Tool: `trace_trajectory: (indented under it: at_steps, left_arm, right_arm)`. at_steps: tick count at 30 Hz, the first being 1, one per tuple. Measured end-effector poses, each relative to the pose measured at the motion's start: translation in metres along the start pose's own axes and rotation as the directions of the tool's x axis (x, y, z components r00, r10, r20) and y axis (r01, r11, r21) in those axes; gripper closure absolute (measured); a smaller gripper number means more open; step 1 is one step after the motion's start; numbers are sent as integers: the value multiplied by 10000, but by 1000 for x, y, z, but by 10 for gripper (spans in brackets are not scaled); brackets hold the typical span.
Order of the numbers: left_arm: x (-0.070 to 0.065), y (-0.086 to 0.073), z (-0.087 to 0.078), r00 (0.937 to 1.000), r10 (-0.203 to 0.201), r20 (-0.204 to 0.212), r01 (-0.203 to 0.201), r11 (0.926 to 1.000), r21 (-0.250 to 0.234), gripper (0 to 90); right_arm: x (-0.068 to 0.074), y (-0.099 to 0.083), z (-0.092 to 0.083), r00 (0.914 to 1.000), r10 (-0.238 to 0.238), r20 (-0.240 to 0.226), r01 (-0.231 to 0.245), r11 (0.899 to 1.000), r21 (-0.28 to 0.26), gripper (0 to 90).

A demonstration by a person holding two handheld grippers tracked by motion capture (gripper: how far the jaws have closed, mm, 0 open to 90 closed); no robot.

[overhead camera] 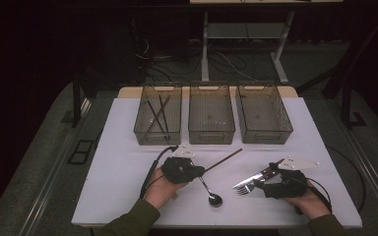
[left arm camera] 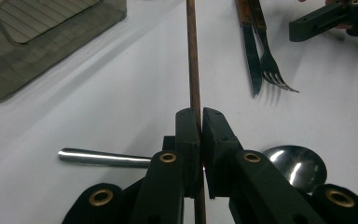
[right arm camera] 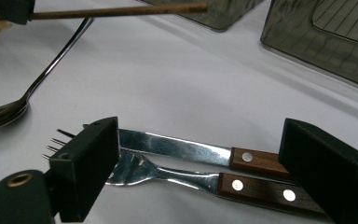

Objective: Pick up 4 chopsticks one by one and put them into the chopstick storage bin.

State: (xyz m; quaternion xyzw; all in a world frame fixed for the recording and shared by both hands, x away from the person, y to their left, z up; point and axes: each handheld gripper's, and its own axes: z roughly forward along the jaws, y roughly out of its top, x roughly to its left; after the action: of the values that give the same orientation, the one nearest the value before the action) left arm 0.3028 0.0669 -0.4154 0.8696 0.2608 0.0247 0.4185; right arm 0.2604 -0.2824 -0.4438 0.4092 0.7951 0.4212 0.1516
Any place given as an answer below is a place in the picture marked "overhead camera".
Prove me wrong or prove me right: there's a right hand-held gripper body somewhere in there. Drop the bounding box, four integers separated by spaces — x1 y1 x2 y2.
264 155 320 200

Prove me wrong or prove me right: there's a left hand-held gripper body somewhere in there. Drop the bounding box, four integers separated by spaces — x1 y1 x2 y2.
160 143 199 185

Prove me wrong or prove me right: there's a wood-handled metal fork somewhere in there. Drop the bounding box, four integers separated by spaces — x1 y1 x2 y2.
235 170 277 197

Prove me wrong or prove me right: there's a wood-handled metal knife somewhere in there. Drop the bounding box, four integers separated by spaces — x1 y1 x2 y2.
231 158 285 190

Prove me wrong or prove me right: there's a brown chopstick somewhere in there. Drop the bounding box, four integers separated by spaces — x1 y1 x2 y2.
204 147 244 173
145 94 172 135

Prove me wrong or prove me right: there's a metal spoon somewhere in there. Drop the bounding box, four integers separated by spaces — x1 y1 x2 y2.
197 176 224 208

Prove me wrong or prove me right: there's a translucent grey plastic bin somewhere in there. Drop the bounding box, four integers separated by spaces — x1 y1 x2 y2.
234 81 294 146
187 81 236 146
133 82 183 147

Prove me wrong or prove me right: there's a person's left hand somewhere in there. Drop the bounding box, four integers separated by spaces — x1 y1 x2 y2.
143 167 188 210

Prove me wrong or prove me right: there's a person's right hand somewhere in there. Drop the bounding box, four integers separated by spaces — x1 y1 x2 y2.
283 183 333 220

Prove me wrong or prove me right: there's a black metal stand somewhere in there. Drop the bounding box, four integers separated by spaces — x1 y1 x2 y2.
60 65 99 130
321 13 378 131

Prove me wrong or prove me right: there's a left hand-held gripper black cable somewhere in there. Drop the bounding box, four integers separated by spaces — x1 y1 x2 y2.
139 145 180 200

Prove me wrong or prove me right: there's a hand-held gripper black cable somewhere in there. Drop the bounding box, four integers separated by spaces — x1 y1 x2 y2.
139 145 180 200
308 177 333 214

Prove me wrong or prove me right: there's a right hand-held gripper black cable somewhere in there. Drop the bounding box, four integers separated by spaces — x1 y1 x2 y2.
308 177 333 214

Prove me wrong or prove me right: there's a thin black floor cable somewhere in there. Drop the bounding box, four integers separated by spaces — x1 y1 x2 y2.
327 145 367 212

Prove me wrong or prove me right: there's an aluminium floor rail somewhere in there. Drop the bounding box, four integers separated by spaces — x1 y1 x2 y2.
22 97 91 236
324 97 378 227

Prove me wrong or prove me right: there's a tangle of black floor cables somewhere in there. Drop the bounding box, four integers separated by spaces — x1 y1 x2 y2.
134 35 267 83

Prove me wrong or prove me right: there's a white floor cable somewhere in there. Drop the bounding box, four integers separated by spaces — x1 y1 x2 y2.
216 51 259 82

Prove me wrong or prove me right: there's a white metal frame desk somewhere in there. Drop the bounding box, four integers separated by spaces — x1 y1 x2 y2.
189 0 345 86

